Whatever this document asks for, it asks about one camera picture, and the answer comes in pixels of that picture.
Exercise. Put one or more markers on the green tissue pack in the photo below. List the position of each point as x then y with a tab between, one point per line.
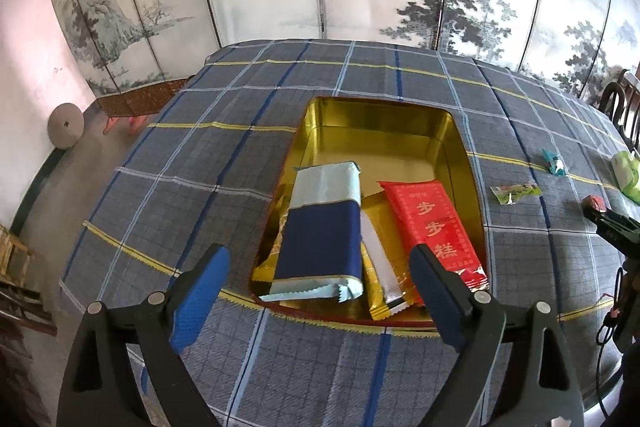
626	170

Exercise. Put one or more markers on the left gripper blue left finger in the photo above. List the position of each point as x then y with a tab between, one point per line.
193	295

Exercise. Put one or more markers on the woven brown basket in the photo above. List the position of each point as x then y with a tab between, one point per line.
141	101

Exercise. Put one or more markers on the yellow patterned snack bag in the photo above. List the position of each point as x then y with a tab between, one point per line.
270	243

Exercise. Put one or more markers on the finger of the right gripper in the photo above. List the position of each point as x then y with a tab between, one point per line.
616	229

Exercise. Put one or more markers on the navy and mint snack packet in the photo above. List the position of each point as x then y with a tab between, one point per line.
320	252

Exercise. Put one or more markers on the green small snack packet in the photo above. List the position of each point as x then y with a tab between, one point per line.
508	195

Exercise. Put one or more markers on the wooden stool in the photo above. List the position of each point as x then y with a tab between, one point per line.
20	304

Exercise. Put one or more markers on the pink white patterned packet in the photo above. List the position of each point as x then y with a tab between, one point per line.
593	203

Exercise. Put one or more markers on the yellow snack bag white stripe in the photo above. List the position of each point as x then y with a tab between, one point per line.
385	262

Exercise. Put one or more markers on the red snack packet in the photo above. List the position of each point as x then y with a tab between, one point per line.
425	215

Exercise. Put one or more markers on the teal candy wrapper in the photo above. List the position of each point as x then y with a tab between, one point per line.
555	163

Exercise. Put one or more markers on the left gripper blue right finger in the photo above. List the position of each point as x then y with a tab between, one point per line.
444	294

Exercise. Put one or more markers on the dark wooden chair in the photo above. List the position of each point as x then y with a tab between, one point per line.
620	103

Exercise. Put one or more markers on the red gold toffee tin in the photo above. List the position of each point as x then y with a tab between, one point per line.
389	141

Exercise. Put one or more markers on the blue plaid tablecloth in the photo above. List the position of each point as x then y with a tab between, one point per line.
205	171

